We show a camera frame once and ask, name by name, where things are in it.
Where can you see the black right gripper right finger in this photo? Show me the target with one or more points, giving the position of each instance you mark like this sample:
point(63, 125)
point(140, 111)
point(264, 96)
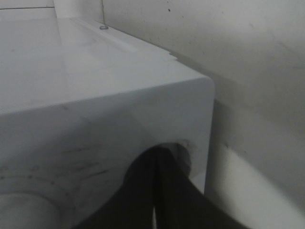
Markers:
point(179, 204)

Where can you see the white microwave oven body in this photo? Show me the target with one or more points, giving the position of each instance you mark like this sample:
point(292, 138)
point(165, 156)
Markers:
point(78, 104)

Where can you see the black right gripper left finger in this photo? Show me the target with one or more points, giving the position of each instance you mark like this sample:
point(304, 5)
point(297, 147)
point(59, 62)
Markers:
point(131, 207)

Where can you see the white timer knob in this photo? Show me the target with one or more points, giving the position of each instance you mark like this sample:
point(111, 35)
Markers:
point(25, 211)

